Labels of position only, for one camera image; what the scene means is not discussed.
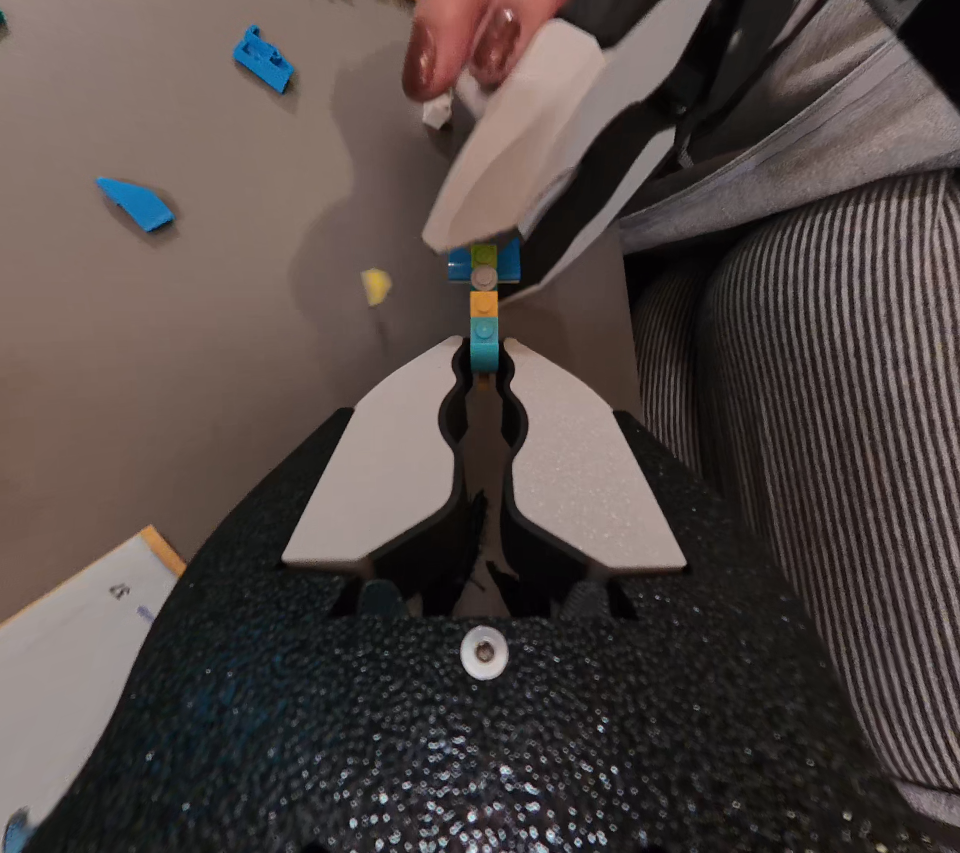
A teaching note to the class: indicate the person's grey sweatshirt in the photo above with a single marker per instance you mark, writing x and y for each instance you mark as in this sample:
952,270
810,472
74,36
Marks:
825,140

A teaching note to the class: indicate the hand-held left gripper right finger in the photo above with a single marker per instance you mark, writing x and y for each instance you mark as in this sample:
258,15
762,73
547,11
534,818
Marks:
592,485

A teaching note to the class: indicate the brick instruction booklet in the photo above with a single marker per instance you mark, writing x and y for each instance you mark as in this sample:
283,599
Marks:
60,680

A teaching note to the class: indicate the small white brick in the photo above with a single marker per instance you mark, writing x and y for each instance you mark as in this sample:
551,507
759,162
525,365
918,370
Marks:
437,112

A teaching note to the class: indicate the blue curved slope brick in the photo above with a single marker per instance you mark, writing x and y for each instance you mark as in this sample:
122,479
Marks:
139,204

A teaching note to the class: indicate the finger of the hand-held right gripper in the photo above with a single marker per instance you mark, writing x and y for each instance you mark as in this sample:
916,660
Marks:
517,140
626,193

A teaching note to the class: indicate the blue bracket brick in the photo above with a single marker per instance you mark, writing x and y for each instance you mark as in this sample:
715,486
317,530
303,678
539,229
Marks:
262,59

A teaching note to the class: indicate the striped brick fish model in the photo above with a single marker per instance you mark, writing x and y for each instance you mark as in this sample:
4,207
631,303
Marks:
484,313

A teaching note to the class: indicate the small yellow slope brick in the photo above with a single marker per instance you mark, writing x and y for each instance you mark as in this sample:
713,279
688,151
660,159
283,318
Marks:
375,287

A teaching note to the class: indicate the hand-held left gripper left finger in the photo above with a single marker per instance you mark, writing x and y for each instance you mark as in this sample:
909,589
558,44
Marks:
382,478

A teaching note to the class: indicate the grey desk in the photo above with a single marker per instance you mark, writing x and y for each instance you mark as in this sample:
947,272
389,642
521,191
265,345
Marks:
150,380

